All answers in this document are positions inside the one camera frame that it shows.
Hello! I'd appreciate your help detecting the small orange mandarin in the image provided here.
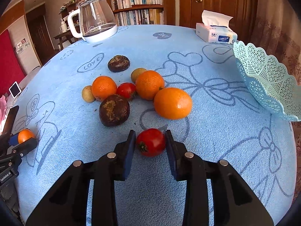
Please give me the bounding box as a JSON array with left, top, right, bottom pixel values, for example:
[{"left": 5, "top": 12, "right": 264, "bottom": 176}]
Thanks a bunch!
[{"left": 17, "top": 129, "right": 35, "bottom": 144}]

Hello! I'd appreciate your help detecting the dark brown round fruit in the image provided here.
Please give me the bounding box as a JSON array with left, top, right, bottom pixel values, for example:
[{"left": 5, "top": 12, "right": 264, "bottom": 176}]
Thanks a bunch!
[
  {"left": 99, "top": 94, "right": 130, "bottom": 127},
  {"left": 108, "top": 55, "right": 130, "bottom": 73}
]

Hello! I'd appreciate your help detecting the blue patterned tablecloth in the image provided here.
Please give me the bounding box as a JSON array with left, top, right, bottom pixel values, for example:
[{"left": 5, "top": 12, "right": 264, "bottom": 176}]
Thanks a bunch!
[{"left": 13, "top": 26, "right": 297, "bottom": 223}]

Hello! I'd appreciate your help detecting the small tan round fruit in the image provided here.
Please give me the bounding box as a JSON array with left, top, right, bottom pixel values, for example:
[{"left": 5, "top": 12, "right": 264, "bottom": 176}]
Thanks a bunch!
[
  {"left": 131, "top": 68, "right": 146, "bottom": 84},
  {"left": 82, "top": 85, "right": 95, "bottom": 103}
]

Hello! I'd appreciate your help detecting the dark wooden side door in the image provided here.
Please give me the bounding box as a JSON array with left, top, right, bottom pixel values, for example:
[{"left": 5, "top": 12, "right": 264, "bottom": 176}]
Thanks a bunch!
[{"left": 26, "top": 4, "right": 55, "bottom": 65}]

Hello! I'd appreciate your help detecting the small wooden side table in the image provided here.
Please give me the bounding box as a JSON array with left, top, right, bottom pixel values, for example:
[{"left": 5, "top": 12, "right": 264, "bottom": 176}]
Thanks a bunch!
[{"left": 54, "top": 30, "right": 78, "bottom": 51}]

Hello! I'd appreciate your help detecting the small red tomato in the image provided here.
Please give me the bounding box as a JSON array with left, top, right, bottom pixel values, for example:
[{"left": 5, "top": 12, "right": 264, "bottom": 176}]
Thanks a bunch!
[{"left": 116, "top": 83, "right": 136, "bottom": 99}]

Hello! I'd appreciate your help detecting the large orange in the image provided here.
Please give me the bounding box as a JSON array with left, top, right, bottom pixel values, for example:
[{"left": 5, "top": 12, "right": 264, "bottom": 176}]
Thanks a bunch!
[{"left": 154, "top": 87, "right": 192, "bottom": 120}]

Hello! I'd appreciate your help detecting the light blue lattice fruit basket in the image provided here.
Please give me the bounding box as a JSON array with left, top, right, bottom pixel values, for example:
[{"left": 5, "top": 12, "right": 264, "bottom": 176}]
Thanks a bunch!
[{"left": 233, "top": 41, "right": 300, "bottom": 122}]

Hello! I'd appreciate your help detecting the wooden bookshelf with books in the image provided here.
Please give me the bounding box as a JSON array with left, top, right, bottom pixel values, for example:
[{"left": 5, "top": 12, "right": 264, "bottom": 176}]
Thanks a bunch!
[{"left": 59, "top": 0, "right": 176, "bottom": 27}]

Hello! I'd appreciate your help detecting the white tissue pack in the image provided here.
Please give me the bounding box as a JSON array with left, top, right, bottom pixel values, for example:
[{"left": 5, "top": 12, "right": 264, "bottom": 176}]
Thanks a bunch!
[{"left": 196, "top": 10, "right": 238, "bottom": 44}]

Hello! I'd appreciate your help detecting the patterned brown curtain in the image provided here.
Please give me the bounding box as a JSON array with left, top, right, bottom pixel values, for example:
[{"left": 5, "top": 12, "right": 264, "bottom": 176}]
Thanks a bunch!
[{"left": 249, "top": 0, "right": 301, "bottom": 203}]

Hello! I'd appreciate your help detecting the brown wooden door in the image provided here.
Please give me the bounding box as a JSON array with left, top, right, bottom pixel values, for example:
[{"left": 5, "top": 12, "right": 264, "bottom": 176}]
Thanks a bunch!
[{"left": 179, "top": 0, "right": 258, "bottom": 43}]

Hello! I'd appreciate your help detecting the glass kettle white handle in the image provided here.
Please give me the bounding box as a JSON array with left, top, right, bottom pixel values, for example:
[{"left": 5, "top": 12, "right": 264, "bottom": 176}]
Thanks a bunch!
[{"left": 67, "top": 0, "right": 117, "bottom": 43}]

